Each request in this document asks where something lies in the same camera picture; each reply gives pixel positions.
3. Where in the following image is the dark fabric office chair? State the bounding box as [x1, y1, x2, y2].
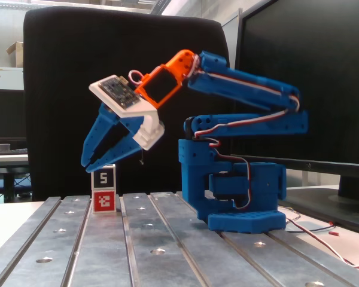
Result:
[23, 6, 233, 201]

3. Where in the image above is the dark wire with red connector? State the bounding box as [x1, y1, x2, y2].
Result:
[296, 221, 340, 237]

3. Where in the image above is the black Dell monitor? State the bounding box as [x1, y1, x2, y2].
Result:
[230, 0, 359, 236]

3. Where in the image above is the red white table wire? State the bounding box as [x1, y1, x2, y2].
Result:
[285, 217, 359, 270]

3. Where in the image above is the aluminium slotted base plate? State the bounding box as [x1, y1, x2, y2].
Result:
[0, 191, 359, 287]

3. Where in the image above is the blue gripper with motor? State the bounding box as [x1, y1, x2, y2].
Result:
[80, 103, 145, 173]

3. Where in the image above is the white cabinet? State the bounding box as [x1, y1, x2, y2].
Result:
[0, 66, 25, 90]

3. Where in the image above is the red white servo cable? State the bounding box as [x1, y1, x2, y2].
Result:
[128, 56, 302, 210]

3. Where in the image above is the dark background monitor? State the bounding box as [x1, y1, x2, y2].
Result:
[0, 88, 28, 141]

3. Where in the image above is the brown cardboard box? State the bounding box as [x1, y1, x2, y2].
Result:
[5, 41, 25, 68]

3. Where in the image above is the white mount with camera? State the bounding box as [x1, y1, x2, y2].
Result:
[89, 75, 166, 151]

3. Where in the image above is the black cube with marker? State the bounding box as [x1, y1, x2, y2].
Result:
[91, 163, 117, 191]

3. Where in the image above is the white background desk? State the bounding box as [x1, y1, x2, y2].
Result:
[0, 154, 34, 204]

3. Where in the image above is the red cube with marker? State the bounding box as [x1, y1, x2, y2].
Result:
[91, 190, 118, 215]

